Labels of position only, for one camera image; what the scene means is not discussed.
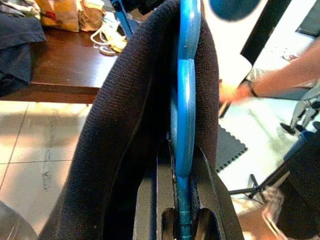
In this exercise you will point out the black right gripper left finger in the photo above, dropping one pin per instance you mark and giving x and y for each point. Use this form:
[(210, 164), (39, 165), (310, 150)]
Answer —
[(150, 212)]

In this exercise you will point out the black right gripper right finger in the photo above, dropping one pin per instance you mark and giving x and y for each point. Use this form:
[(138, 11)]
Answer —
[(217, 215)]

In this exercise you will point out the navy shirt with gold print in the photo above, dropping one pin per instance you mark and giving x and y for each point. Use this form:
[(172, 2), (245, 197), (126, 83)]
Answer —
[(112, 125)]

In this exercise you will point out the blue plastic hanger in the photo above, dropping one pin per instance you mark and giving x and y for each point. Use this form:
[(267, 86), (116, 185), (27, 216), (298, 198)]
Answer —
[(186, 100)]

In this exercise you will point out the person hand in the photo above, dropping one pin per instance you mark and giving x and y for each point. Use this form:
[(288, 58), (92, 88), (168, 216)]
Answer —
[(235, 93)]

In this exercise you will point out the black tripod stand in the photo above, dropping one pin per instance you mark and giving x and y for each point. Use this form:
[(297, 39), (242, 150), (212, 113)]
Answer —
[(252, 185)]

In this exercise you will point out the black foam floor mat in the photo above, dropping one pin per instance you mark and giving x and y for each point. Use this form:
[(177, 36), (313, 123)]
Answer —
[(230, 150)]

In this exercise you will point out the person in black clothes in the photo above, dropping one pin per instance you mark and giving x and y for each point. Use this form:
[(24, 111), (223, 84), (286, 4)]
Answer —
[(300, 187)]

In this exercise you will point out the black wristband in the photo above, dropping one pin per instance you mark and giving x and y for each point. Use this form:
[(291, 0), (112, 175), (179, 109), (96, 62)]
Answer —
[(253, 90)]

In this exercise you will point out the grey humanoid robot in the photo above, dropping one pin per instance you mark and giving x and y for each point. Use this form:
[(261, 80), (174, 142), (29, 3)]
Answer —
[(302, 110)]

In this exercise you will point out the dark wooden table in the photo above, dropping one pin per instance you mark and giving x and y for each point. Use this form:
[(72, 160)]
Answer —
[(62, 95)]

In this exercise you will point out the white shell chair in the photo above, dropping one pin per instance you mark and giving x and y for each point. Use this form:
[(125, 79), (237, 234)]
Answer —
[(232, 50)]

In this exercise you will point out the white curved plastic piece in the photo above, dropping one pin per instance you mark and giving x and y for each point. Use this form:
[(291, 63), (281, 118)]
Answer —
[(107, 52)]

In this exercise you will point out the brown crumpled paper bag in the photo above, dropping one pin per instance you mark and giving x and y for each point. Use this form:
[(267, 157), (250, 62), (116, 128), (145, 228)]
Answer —
[(91, 15)]

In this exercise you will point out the dark navy cloth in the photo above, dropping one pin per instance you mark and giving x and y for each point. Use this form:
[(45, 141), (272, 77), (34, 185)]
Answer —
[(17, 50)]

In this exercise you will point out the orange paper bag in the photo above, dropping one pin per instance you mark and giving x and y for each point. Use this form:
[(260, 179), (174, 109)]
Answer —
[(60, 15)]

